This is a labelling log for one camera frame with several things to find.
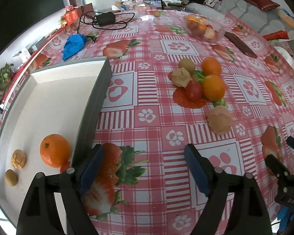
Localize brown kiwi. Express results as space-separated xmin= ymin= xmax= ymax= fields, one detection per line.
xmin=5 ymin=169 xmax=18 ymax=187
xmin=178 ymin=58 xmax=195 ymax=74

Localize small red cherry tomato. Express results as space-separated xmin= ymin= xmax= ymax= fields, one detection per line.
xmin=60 ymin=161 xmax=70 ymax=173

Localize tan walnut front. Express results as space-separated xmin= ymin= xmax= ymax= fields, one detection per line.
xmin=11 ymin=150 xmax=26 ymax=170

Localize tan walnut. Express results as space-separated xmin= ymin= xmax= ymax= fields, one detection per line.
xmin=11 ymin=150 xmax=26 ymax=170
xmin=171 ymin=67 xmax=192 ymax=88

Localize orange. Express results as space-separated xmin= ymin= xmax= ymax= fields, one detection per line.
xmin=40 ymin=134 xmax=72 ymax=168
xmin=202 ymin=74 xmax=226 ymax=102
xmin=201 ymin=57 xmax=222 ymax=76

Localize large tan round fruit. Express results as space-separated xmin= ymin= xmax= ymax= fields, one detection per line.
xmin=207 ymin=106 xmax=233 ymax=135

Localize dark red phone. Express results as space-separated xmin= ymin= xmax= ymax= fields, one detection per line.
xmin=224 ymin=32 xmax=258 ymax=58

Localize white shallow box tray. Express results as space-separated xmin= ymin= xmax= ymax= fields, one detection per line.
xmin=0 ymin=57 xmax=112 ymax=225

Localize grey sofa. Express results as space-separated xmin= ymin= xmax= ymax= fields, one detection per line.
xmin=218 ymin=0 xmax=294 ymax=35

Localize orange blue plush toy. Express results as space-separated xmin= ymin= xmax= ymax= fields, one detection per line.
xmin=278 ymin=9 xmax=294 ymax=28

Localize red checkered strawberry tablecloth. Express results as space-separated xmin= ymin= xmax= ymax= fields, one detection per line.
xmin=71 ymin=11 xmax=294 ymax=234

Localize green potted plant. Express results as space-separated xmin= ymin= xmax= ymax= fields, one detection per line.
xmin=0 ymin=63 xmax=15 ymax=103

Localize clear glass fruit bowl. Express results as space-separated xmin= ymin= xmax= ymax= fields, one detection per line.
xmin=184 ymin=14 xmax=226 ymax=42

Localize red embroidered cushion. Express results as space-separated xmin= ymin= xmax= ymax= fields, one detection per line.
xmin=244 ymin=0 xmax=280 ymax=12

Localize blue crumpled glove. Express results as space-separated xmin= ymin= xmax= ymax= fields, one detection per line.
xmin=61 ymin=34 xmax=87 ymax=61

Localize small fruit far table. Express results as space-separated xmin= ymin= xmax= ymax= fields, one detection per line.
xmin=153 ymin=11 xmax=161 ymax=18

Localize red gift boxes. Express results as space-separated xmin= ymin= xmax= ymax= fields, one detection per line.
xmin=60 ymin=5 xmax=78 ymax=27

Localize black power adapter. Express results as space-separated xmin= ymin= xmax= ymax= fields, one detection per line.
xmin=96 ymin=12 xmax=116 ymax=27

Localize black adapter cable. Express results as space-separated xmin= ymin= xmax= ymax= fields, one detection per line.
xmin=77 ymin=5 xmax=136 ymax=33

